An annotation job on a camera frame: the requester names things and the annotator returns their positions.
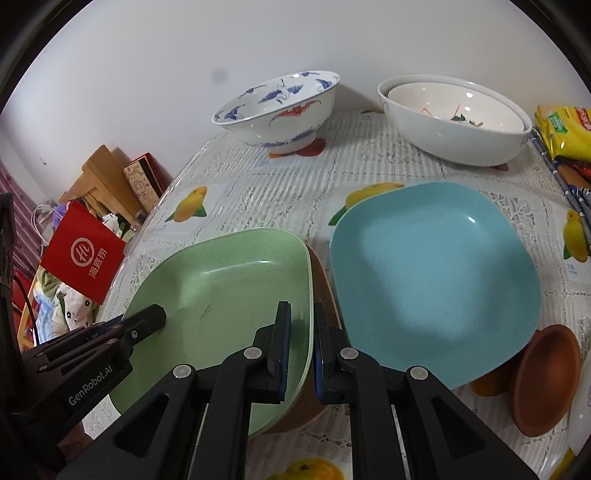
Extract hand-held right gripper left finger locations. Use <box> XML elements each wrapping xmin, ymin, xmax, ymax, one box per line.
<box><xmin>55</xmin><ymin>301</ymin><xmax>293</xmax><ymax>480</ymax></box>

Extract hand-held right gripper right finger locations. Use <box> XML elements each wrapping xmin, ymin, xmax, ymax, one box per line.
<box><xmin>312</xmin><ymin>302</ymin><xmax>541</xmax><ymax>480</ymax></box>

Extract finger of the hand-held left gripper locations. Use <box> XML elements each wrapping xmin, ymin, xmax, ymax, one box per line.
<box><xmin>48</xmin><ymin>318</ymin><xmax>125</xmax><ymax>346</ymax></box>
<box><xmin>21</xmin><ymin>304</ymin><xmax>167</xmax><ymax>376</ymax></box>

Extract brown square plate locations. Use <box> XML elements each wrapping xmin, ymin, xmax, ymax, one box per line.
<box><xmin>259</xmin><ymin>242</ymin><xmax>352</xmax><ymax>435</ymax></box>

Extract green square plate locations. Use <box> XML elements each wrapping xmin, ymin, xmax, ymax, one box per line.
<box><xmin>111</xmin><ymin>227</ymin><xmax>315</xmax><ymax>438</ymax></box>

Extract blue square plate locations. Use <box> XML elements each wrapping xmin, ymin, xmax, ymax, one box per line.
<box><xmin>329</xmin><ymin>181</ymin><xmax>542</xmax><ymax>389</ymax></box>

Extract small brown saucer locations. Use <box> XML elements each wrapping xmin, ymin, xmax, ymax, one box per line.
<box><xmin>512</xmin><ymin>324</ymin><xmax>583</xmax><ymax>437</ymax></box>
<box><xmin>471</xmin><ymin>351</ymin><xmax>525</xmax><ymax>398</ymax></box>

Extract white bowl grey scroll print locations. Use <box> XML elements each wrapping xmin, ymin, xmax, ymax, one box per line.
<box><xmin>377</xmin><ymin>76</ymin><xmax>533</xmax><ymax>167</ymax></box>

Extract pile of clothes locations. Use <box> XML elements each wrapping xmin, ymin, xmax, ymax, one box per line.
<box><xmin>28</xmin><ymin>268</ymin><xmax>100</xmax><ymax>347</ymax></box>

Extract red paper bag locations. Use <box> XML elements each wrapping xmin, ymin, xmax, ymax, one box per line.
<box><xmin>40</xmin><ymin>202</ymin><xmax>127</xmax><ymax>305</ymax></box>

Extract maroon striped cloth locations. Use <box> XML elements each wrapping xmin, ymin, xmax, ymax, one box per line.
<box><xmin>0</xmin><ymin>159</ymin><xmax>47</xmax><ymax>278</ymax></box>

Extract patterned cardboard box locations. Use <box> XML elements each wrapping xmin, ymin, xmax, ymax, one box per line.
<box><xmin>122</xmin><ymin>152</ymin><xmax>174</xmax><ymax>210</ymax></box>

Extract fruit print tablecloth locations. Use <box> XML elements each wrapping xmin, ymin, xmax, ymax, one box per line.
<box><xmin>78</xmin><ymin>111</ymin><xmax>591</xmax><ymax>480</ymax></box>

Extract wooden stool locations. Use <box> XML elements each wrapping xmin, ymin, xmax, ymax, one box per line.
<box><xmin>59</xmin><ymin>144</ymin><xmax>144</xmax><ymax>227</ymax></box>

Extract blue patterned white bowl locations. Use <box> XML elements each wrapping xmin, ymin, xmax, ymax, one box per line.
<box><xmin>211</xmin><ymin>70</ymin><xmax>341</xmax><ymax>155</ymax></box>

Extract grey checked folded cloth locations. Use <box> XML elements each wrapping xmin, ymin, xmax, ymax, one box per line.
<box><xmin>531</xmin><ymin>129</ymin><xmax>591</xmax><ymax>236</ymax></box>

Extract red chip bag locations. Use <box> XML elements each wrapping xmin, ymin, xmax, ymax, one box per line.
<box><xmin>556</xmin><ymin>157</ymin><xmax>591</xmax><ymax>190</ymax></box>

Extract yellow chip bag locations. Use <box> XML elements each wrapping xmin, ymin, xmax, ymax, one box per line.
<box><xmin>534</xmin><ymin>105</ymin><xmax>591</xmax><ymax>162</ymax></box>

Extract black cable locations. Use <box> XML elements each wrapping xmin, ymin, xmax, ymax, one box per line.
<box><xmin>16</xmin><ymin>276</ymin><xmax>41</xmax><ymax>349</ymax></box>

